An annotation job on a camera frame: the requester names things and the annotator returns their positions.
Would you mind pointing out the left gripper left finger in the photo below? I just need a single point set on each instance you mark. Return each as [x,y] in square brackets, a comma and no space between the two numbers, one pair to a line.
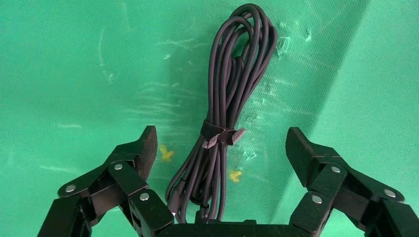
[127,176]

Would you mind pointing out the green table mat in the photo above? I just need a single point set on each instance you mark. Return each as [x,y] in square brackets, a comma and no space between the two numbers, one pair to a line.
[82,81]

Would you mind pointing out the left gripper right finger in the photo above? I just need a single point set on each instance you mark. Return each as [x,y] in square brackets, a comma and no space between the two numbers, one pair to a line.
[330,183]

